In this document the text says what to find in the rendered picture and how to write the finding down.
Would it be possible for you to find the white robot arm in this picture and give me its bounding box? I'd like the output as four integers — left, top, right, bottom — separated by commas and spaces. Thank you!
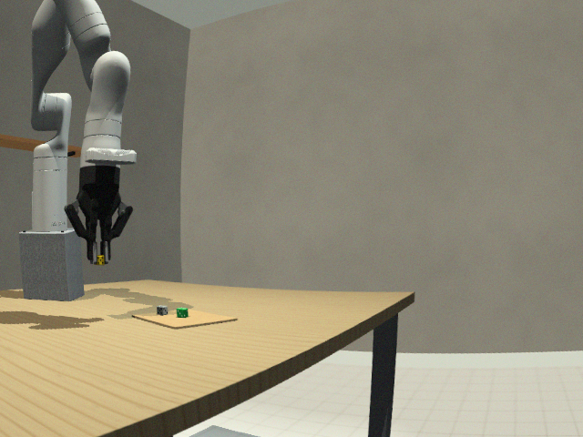
30, 0, 137, 232

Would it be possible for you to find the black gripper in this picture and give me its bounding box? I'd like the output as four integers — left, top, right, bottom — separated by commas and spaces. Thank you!
64, 166, 133, 264

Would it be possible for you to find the tan square mat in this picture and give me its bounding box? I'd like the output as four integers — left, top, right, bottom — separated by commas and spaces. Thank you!
132, 310, 238, 330

